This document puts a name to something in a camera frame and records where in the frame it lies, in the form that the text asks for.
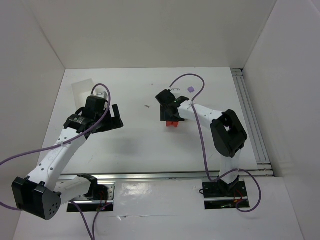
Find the white perforated plastic box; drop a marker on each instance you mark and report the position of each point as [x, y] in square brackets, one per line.
[81, 90]

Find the aluminium rail right side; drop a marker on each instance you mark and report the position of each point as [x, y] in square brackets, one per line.
[251, 121]

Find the red wood block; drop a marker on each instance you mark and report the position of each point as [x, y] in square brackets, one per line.
[175, 124]

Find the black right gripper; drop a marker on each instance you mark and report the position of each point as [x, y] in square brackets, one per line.
[167, 116]

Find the aluminium rail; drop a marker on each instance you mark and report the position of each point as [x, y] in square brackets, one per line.
[263, 172]
[251, 121]

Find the aluminium rail front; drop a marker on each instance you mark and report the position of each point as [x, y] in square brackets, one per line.
[263, 172]

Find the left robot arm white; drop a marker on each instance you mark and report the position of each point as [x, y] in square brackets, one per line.
[40, 193]

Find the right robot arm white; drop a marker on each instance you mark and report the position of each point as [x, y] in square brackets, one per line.
[228, 133]

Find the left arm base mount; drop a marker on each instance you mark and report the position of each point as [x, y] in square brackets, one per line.
[91, 199]

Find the red block with letter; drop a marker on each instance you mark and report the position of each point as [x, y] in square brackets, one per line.
[169, 123]

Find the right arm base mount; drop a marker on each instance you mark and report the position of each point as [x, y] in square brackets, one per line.
[215, 198]

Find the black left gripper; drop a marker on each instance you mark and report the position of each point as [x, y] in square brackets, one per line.
[107, 122]

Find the purple wood block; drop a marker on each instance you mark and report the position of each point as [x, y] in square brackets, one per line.
[191, 89]

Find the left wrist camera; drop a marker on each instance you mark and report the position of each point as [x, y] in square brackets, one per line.
[102, 95]

